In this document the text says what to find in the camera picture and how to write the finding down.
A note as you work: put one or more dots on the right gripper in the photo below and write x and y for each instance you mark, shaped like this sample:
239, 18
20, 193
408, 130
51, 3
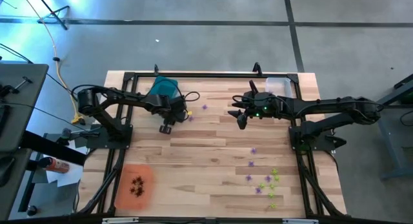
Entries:
267, 103

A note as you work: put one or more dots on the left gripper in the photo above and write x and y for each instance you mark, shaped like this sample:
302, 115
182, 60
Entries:
177, 109

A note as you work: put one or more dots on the teal plastic bin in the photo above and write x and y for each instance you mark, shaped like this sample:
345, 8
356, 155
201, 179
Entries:
164, 86

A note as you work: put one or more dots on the black plastic spider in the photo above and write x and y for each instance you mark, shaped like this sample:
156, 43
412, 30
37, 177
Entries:
138, 179
141, 184
132, 189
133, 182
139, 193

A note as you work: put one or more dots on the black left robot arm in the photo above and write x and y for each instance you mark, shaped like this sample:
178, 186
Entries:
129, 99

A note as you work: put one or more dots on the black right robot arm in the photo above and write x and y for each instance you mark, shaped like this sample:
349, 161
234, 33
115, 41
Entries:
338, 104

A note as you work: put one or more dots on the clear plastic bin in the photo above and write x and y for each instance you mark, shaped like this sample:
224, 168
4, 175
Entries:
280, 85

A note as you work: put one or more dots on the orange plastic bin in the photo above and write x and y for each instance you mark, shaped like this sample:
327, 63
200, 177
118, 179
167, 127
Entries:
134, 172

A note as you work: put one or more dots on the grey cylinder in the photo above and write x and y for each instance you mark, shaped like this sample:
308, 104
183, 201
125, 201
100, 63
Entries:
66, 133

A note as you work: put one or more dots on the white paper sheets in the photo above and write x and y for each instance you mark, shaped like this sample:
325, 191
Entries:
69, 177

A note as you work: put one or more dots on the black diagonal beam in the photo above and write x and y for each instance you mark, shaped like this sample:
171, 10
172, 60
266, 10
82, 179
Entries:
55, 148

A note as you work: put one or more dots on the orange bottle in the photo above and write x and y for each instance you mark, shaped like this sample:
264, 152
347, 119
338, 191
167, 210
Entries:
58, 166

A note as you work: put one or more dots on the grey metal workbench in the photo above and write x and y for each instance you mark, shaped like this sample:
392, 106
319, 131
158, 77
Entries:
387, 146

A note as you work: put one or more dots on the black tripod stand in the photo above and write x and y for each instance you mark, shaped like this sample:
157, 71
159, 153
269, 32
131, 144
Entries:
53, 13

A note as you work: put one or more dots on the black bar clamp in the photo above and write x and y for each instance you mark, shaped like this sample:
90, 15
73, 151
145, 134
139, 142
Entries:
22, 83

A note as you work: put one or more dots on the grey side desk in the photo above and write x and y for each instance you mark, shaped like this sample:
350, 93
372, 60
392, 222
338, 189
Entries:
19, 120

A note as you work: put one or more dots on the black round knob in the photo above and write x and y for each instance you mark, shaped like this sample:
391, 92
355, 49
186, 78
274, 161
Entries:
31, 210

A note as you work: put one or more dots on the black frame clamp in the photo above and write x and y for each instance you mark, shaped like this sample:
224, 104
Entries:
156, 69
257, 69

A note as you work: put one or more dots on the black aluminium table frame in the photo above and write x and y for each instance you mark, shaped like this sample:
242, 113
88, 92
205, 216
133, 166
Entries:
209, 75

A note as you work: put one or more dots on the silver bracket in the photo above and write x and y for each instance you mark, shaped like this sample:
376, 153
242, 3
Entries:
119, 220
300, 221

